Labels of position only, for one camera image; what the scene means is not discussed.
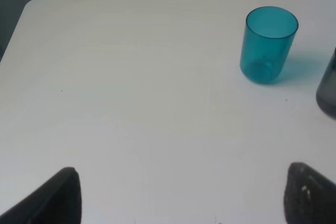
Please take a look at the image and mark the grey translucent plastic cup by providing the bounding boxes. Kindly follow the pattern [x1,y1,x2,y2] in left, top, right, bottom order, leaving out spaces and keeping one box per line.
[316,50,336,119]

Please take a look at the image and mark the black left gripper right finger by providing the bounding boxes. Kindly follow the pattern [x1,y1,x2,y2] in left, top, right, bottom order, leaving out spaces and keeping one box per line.
[283,162,335,223]

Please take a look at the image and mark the teal translucent plastic cup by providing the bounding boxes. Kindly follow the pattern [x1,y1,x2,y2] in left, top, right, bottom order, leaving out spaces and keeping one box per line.
[239,6,299,84]

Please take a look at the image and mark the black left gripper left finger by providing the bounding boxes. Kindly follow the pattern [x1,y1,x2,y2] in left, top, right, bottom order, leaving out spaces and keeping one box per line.
[1,167,82,223]

